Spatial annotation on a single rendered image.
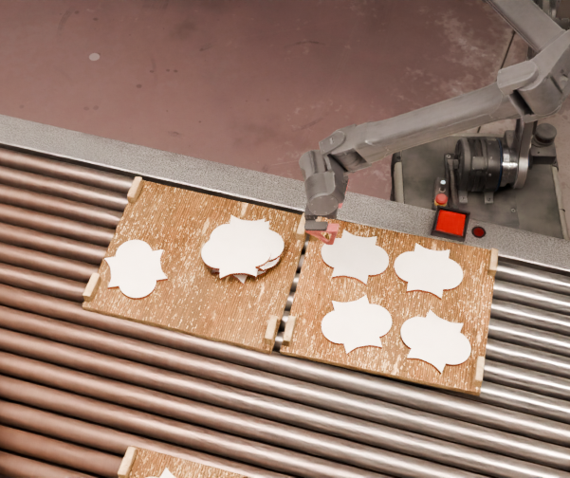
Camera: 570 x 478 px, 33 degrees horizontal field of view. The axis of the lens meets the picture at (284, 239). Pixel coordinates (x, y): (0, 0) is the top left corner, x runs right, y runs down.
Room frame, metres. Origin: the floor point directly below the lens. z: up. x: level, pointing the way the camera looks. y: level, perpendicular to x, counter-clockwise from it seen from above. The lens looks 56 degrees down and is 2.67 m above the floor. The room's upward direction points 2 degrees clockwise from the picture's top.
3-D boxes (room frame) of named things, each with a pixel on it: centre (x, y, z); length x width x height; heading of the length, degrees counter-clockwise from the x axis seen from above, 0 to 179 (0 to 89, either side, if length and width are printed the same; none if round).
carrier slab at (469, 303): (1.05, -0.23, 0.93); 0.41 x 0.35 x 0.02; 78
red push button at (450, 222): (1.26, -0.37, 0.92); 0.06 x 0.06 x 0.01; 76
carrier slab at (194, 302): (1.13, 0.18, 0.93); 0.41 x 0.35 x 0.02; 77
